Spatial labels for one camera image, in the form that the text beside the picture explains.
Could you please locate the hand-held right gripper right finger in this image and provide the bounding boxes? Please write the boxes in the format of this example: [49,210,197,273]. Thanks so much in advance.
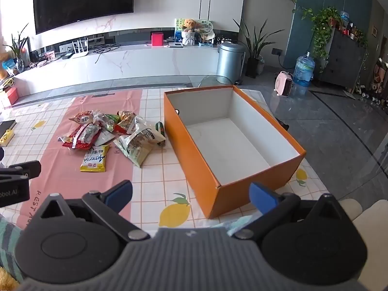
[233,182,346,241]

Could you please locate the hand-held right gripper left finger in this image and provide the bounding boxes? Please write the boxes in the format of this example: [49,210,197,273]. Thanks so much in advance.
[39,180,151,241]

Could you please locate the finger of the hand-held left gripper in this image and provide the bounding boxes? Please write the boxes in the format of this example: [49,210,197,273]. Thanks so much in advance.
[0,161,42,180]

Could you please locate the red snack packet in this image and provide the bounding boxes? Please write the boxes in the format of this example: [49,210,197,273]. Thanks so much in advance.
[62,123,102,151]

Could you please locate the orange cardboard box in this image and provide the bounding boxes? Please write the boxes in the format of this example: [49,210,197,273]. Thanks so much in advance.
[164,85,307,219]

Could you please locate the orange yellow snack packet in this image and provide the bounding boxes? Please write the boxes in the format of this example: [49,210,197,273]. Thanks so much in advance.
[114,111,143,135]

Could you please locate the lemon printed tablecloth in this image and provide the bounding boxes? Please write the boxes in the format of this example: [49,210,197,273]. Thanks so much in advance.
[0,86,331,231]

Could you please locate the teal striped cloth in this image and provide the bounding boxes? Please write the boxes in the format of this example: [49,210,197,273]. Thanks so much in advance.
[0,214,25,282]

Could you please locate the red storage box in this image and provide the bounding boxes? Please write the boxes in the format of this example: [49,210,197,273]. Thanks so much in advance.
[4,86,19,106]

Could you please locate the round orange snack packet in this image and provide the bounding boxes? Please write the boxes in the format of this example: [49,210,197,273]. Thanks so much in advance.
[69,111,95,125]

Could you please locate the cream cushion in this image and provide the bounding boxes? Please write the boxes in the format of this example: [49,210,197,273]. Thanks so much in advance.
[337,198,388,291]

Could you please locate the pink space heater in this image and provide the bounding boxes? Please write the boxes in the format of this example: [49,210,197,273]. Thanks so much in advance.
[273,71,295,98]

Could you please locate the potted orchid plant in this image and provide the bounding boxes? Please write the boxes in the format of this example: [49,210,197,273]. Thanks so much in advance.
[2,23,31,74]

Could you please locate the round glass table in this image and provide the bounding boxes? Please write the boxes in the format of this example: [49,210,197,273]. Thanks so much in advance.
[197,74,234,89]

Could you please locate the white router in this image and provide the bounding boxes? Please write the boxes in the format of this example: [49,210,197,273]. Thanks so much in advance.
[72,38,89,58]

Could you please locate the white marble tv cabinet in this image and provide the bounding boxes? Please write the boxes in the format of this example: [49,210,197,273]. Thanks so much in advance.
[12,41,220,98]

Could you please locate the blue water bottle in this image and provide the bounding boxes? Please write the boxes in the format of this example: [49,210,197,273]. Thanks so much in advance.
[292,51,316,87]

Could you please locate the silver trash can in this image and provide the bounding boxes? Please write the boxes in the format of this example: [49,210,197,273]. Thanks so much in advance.
[216,42,245,83]

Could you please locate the long leaf potted plant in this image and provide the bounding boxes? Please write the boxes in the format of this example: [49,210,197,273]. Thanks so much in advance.
[233,18,284,79]

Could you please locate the grey drawer cabinet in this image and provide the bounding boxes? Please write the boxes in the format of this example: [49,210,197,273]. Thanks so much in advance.
[321,28,368,89]

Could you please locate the black television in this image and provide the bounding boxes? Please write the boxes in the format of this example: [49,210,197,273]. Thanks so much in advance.
[33,0,134,35]

